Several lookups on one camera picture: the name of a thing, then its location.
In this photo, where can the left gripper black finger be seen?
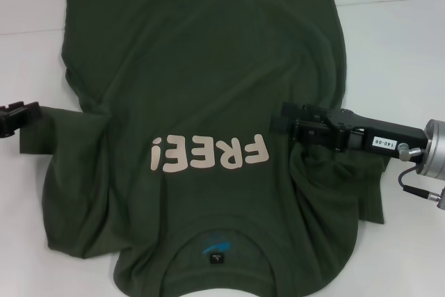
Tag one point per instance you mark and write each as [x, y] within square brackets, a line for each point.
[21, 123]
[21, 108]

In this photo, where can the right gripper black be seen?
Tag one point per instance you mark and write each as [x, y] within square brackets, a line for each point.
[379, 137]

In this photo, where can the dark green FREE! t-shirt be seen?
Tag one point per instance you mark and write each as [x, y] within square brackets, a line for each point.
[194, 67]

